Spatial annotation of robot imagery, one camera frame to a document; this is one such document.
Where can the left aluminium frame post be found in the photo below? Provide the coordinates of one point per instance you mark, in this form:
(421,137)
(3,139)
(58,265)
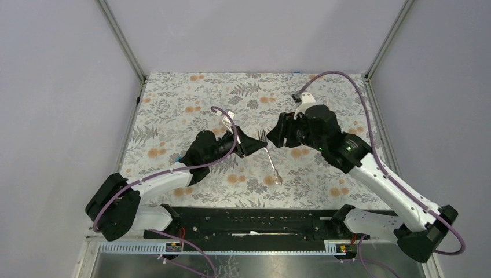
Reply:
(113,24)

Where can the right aluminium frame post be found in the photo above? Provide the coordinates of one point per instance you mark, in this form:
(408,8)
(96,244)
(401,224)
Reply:
(399,20)

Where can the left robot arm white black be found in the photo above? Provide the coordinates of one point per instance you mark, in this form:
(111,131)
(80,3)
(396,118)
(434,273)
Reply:
(118,206)

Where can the aluminium frame post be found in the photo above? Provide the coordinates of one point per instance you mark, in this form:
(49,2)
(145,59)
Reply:
(113,24)
(399,20)

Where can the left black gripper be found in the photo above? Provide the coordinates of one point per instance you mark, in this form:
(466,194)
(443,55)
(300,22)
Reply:
(245,145)

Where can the silver fork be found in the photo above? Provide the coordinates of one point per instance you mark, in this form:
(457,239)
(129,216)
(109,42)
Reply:
(262,137)

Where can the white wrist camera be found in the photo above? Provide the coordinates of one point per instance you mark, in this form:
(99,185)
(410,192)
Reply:
(226,120)
(305,100)

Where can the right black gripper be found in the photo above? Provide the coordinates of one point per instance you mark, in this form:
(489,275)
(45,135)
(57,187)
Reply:
(286,124)

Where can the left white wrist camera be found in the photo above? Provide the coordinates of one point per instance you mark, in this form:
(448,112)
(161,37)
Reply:
(226,120)

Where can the floral patterned tablecloth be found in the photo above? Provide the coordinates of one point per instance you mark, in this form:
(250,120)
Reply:
(176,106)

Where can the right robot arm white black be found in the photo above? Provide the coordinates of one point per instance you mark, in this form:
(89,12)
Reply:
(419,224)

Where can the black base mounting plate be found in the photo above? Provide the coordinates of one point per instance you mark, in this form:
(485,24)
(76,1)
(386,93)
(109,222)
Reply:
(258,229)

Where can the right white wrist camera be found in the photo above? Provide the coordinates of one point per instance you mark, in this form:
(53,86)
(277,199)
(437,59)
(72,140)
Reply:
(305,100)

